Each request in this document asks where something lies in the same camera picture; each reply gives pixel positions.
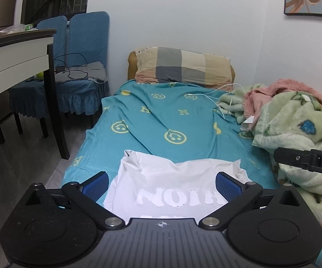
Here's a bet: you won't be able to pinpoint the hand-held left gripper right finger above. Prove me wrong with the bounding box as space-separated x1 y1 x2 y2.
198 172 302 232

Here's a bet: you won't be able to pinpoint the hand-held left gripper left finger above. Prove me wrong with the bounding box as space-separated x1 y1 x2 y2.
24 171 125 232

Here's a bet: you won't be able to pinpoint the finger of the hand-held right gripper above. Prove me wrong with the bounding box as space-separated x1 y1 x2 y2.
274 147 312 171

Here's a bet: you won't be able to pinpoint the white t-shirt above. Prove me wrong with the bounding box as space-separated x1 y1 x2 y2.
103 149 253 225

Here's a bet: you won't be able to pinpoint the green fleece blanket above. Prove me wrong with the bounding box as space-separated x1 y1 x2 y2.
218 83 322 241

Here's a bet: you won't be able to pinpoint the white fabric tag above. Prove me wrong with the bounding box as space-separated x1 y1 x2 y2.
240 116 255 131

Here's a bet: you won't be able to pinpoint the pink fleece blanket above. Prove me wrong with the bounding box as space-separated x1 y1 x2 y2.
243 79 322 132

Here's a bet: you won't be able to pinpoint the teal patterned bedsheet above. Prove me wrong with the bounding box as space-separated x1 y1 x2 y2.
63 80 322 268

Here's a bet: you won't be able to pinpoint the grey cloth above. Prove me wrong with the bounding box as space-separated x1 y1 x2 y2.
56 61 107 83

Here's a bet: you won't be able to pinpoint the white table, black legs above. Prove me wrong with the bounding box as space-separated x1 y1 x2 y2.
0 28 70 160

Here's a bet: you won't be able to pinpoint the clear plastic bag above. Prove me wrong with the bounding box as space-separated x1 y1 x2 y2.
0 24 25 33

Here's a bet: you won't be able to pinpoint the white charging cable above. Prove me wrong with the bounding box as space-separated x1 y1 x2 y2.
187 83 246 120

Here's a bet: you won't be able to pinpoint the black cable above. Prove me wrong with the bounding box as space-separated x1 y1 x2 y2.
54 53 88 80

